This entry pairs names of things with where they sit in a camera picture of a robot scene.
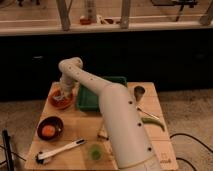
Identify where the dark brown bowl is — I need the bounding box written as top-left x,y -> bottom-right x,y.
37,116 -> 64,141

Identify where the black floor cable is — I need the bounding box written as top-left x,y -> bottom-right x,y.
169,132 -> 213,171

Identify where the green spoon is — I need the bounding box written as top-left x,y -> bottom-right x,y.
141,117 -> 165,131

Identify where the wooden block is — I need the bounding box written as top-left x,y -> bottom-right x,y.
97,125 -> 109,140

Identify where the white dish brush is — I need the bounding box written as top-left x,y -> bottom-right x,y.
35,139 -> 85,164

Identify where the black stand with cables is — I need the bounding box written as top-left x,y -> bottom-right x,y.
0,130 -> 26,171

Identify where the green translucent cup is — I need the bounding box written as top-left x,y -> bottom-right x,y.
88,144 -> 103,161

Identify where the green rectangular tray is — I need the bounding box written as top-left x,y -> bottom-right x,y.
76,76 -> 127,111

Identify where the white towel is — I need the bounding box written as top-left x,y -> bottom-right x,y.
53,94 -> 68,101

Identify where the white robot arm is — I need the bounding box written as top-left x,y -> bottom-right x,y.
58,57 -> 162,171

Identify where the orange ball in bowl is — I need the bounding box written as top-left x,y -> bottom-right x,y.
42,125 -> 56,137

